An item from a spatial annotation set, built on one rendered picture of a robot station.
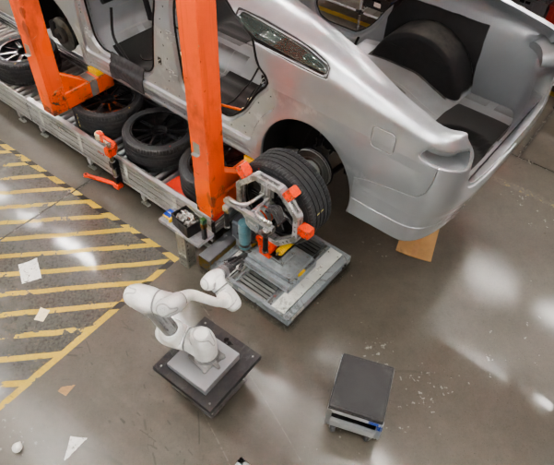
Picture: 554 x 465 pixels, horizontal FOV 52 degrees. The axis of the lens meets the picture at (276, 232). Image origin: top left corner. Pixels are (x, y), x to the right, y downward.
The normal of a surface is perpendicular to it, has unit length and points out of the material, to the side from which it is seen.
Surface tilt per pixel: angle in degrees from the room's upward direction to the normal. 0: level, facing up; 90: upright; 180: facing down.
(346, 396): 0
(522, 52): 90
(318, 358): 0
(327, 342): 0
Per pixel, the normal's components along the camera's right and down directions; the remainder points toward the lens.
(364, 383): 0.03, -0.68
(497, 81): -0.63, 0.55
